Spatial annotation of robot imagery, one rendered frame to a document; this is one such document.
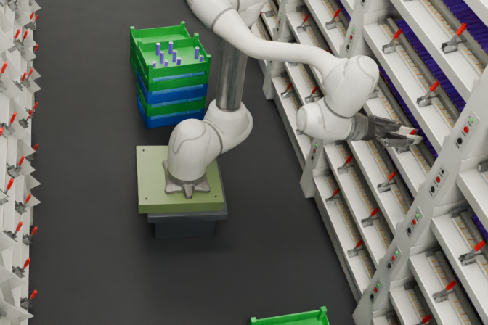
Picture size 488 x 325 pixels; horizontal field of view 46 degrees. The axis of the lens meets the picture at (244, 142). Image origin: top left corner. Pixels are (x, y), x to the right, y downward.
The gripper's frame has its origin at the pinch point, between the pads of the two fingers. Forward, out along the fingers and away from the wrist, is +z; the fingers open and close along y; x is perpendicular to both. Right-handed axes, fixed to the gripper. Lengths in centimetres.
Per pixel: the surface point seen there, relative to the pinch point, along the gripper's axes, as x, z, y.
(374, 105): -6.6, 0.4, -22.0
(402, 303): -45, 11, 34
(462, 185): 10.2, -5.6, 30.6
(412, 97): 12.1, -5.7, -3.5
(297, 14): -25, 8, -109
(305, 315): -82, -3, 17
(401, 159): -7.2, -0.6, 4.1
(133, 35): -79, -53, -147
